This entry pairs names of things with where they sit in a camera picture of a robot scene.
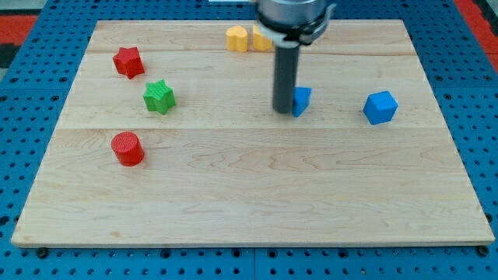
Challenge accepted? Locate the green star block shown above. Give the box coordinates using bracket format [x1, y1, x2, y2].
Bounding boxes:
[142, 79, 176, 114]

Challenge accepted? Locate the red star block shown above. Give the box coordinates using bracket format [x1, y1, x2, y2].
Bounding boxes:
[113, 47, 145, 79]

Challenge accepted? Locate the blue cube block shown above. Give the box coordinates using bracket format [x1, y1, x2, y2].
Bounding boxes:
[363, 91, 398, 125]

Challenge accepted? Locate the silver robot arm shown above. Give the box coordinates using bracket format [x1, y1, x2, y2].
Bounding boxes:
[256, 0, 336, 48]

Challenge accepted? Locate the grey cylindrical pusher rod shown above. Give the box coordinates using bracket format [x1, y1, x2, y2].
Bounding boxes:
[272, 46, 300, 114]

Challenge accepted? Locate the wooden board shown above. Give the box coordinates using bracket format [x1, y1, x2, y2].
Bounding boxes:
[12, 19, 495, 248]

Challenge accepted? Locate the blue triangle block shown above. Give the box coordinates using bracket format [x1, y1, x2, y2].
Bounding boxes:
[292, 87, 312, 117]

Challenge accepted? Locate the yellow block behind arm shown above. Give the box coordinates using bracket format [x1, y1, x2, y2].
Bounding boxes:
[252, 24, 273, 51]

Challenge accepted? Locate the red cylinder block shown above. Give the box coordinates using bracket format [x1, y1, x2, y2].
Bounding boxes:
[110, 131, 145, 166]

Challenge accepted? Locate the yellow heart block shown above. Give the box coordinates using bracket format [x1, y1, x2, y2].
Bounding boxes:
[225, 25, 248, 52]

